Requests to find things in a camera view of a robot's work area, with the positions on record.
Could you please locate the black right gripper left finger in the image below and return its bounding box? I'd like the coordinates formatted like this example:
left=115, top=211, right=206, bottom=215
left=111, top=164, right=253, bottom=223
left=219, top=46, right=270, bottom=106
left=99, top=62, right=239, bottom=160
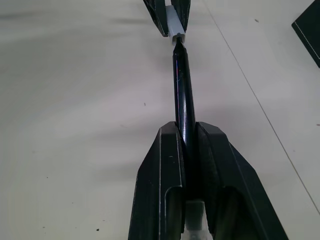
left=127, top=120, right=187, bottom=240

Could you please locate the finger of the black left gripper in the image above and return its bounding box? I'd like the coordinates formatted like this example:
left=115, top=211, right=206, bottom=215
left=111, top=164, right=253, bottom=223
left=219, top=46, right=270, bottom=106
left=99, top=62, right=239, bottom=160
left=172, top=0, right=193, bottom=33
left=143, top=0, right=169, bottom=39

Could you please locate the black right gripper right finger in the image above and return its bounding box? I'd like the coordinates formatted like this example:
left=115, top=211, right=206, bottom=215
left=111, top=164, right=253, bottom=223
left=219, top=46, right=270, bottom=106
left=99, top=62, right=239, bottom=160
left=194, top=121, right=291, bottom=240

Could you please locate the white marker cap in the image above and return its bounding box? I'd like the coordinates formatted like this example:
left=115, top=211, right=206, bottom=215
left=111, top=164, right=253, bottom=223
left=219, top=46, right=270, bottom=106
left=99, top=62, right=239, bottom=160
left=164, top=5, right=188, bottom=46

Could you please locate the black marker pen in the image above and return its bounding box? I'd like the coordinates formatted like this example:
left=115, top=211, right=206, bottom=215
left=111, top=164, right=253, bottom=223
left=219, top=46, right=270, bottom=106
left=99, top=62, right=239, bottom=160
left=171, top=35, right=200, bottom=198

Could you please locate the black mat with white stitching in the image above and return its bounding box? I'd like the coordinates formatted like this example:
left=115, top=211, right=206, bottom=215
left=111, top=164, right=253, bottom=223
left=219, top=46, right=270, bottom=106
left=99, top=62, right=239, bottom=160
left=291, top=0, right=320, bottom=69

